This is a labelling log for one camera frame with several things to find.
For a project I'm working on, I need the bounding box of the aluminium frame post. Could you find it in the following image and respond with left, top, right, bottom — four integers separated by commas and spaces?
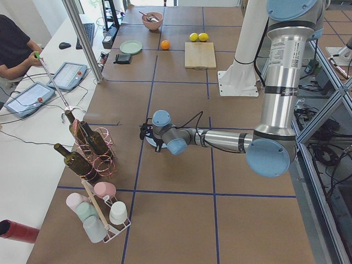
62, 0, 103, 84

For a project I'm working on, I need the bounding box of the black power strip box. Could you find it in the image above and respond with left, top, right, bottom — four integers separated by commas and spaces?
102, 26, 118, 49

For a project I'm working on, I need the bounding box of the orange fruit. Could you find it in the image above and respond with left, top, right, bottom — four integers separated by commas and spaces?
160, 40, 171, 50

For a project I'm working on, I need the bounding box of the yellow lemon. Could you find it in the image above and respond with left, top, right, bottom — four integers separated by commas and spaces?
198, 32, 209, 42
189, 32, 199, 42

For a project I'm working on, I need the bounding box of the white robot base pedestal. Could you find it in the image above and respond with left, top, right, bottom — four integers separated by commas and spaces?
218, 0, 268, 97

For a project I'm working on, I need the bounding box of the pink bowl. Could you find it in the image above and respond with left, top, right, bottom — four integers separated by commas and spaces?
141, 12, 163, 31

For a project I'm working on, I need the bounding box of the dark grey folded cloth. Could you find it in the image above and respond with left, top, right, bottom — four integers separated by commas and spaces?
113, 53, 132, 64

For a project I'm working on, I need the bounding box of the light blue plate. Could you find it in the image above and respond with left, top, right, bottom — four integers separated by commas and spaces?
145, 137, 167, 149

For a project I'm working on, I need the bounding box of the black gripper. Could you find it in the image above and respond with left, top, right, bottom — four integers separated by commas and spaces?
139, 123, 162, 152

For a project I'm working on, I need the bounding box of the red cardboard tube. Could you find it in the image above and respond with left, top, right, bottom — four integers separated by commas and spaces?
1, 219, 40, 244

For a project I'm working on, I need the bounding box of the far teach pendant tablet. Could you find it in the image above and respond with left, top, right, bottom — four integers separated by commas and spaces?
53, 62, 87, 91

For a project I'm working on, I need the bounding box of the metal reacher grabber stick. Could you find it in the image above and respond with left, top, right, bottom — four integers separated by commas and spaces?
34, 51, 86, 123

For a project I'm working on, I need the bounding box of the dark wine bottle upper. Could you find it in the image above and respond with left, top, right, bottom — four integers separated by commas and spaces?
80, 120, 112, 157

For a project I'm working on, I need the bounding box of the wooden rack handle rod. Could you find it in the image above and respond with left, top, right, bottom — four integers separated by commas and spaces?
81, 180, 110, 230

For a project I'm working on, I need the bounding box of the white wire cup rack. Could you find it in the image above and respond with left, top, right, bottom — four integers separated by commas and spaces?
81, 180, 131, 243

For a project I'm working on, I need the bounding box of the wooden cutting board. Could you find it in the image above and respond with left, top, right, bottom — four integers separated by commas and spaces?
185, 42, 217, 69

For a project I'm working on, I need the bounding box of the dark wine bottle upright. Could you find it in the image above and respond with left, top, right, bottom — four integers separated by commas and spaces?
64, 110, 86, 145

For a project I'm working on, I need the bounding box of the black computer mouse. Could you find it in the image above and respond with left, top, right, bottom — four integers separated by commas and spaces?
58, 42, 71, 50

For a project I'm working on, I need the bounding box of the teach pendant tablet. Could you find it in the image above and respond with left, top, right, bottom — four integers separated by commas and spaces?
53, 62, 87, 91
4, 82, 54, 118

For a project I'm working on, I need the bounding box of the dark wine bottle lower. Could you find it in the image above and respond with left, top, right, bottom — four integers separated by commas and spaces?
54, 143, 100, 183

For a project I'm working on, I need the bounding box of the lower yellow lemon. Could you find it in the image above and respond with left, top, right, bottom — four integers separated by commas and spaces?
189, 32, 199, 42

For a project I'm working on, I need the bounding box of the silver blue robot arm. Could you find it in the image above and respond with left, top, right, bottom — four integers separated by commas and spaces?
140, 1, 326, 178

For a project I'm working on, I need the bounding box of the person in black shirt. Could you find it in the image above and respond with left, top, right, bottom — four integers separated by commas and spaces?
1, 14, 42, 80

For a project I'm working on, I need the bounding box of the white cup right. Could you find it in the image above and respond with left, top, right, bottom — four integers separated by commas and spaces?
109, 201, 128, 225

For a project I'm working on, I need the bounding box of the pale pink cup left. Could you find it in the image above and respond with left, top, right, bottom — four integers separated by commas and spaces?
65, 192, 91, 212

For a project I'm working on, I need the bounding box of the light grey cup bottom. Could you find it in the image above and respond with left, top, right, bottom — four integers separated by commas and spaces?
83, 216, 107, 243

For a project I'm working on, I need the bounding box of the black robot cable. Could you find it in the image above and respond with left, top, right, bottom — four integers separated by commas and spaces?
175, 111, 212, 149

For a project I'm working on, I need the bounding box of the upper yellow lemon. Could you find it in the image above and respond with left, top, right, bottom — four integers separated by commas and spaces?
198, 32, 209, 42

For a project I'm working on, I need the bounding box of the metal spoon in bowl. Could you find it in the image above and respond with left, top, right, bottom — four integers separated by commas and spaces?
139, 11, 160, 23

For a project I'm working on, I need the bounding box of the copper wire bottle rack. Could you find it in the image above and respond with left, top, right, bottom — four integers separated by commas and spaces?
70, 119, 116, 179

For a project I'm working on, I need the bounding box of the light green plate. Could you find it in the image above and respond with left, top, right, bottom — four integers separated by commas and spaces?
119, 40, 142, 55

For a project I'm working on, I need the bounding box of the pink cup top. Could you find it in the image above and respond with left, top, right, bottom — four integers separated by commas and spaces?
93, 181, 116, 198

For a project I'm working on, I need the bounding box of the near teach pendant tablet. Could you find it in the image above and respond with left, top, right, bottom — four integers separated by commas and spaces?
4, 82, 54, 118

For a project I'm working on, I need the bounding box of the black keyboard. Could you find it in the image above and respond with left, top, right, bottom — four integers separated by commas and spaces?
75, 23, 95, 50

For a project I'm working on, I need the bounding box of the mint green cup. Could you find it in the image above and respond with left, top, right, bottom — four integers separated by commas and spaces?
75, 202, 97, 222

